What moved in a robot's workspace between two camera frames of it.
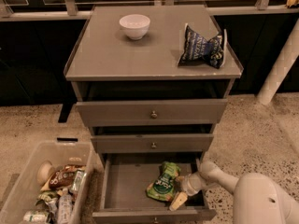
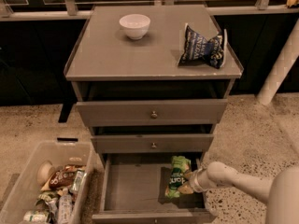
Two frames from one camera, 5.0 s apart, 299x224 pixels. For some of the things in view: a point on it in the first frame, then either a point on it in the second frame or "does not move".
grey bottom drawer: (124, 198) does not move
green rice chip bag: (162, 189) -> (179, 167)
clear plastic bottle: (65, 207) does not move
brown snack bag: (64, 176) does not move
